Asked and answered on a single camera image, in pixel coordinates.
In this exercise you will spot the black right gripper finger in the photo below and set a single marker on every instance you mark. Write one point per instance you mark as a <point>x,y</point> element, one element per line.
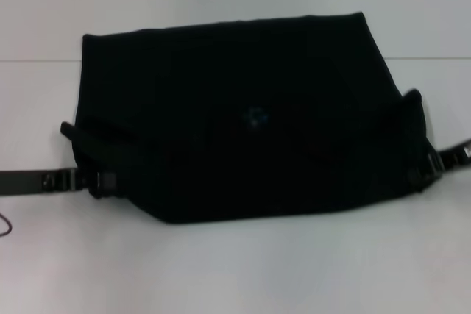
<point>441,165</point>

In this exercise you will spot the black T-shirt with FREE print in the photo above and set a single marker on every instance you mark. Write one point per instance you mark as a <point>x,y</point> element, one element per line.
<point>235,126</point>

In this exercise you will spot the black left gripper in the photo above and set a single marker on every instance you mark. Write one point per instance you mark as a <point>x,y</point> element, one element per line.
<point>20,181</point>

